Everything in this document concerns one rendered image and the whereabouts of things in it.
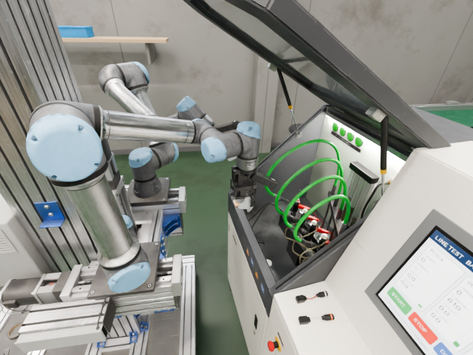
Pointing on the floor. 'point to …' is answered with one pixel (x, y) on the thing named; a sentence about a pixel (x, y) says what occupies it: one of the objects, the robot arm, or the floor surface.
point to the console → (393, 240)
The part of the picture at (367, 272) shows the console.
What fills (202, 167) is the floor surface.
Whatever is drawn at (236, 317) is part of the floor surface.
